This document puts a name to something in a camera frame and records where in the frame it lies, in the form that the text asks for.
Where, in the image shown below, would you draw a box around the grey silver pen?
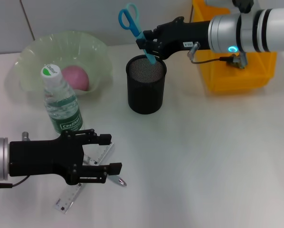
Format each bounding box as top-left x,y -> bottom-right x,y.
82,154 -> 128,188

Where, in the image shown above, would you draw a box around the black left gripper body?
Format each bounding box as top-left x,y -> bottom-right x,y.
9,131 -> 85,186

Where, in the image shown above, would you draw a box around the silver right gripper cable plug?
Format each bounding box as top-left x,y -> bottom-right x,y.
187,42 -> 201,58

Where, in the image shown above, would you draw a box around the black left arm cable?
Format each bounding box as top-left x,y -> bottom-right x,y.
0,175 -> 30,190

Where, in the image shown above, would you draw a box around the transparent plastic ruler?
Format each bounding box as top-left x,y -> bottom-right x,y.
53,142 -> 115,214

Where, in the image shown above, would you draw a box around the black mesh pen holder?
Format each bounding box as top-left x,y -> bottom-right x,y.
126,55 -> 168,115

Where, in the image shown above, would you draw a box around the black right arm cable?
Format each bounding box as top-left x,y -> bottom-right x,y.
190,55 -> 233,65

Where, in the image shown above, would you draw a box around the yellow plastic bin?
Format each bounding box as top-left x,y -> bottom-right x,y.
191,0 -> 279,93

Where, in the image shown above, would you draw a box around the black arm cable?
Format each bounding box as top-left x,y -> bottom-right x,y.
0,175 -> 30,190
190,55 -> 233,65

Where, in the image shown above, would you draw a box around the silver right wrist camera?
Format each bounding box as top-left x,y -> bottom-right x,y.
205,0 -> 255,13

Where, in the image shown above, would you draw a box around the blue scissors with sheath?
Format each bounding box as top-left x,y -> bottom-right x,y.
118,2 -> 158,65

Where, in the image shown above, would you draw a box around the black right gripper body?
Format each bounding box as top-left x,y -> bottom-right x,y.
157,16 -> 212,60

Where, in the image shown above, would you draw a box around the pink peach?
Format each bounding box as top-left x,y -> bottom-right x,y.
62,66 -> 90,91

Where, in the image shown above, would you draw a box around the pale green glass fruit bowl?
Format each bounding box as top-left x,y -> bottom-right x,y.
15,30 -> 114,98

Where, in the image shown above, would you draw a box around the clear green-label water bottle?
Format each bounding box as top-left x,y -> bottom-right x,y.
40,64 -> 85,135

